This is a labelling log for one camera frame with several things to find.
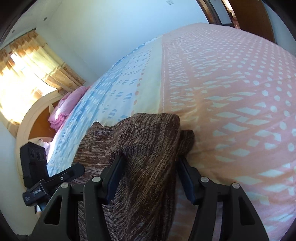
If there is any folded pink quilt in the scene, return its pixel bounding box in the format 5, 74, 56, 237
48, 86, 88, 131

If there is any yellow patterned curtain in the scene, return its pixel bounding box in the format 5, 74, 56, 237
1, 30, 85, 137

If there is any cream wooden headboard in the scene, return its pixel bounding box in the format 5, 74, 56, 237
15, 91, 63, 184

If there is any dark doorframe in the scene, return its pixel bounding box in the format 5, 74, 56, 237
196, 0, 240, 29

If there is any brown wooden door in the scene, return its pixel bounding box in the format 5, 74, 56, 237
229, 0, 275, 43

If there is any brown knit sweater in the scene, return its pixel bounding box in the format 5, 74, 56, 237
73, 113, 195, 240

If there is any blue pink polka-dot bedsheet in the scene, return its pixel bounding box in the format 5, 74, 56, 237
48, 23, 295, 240

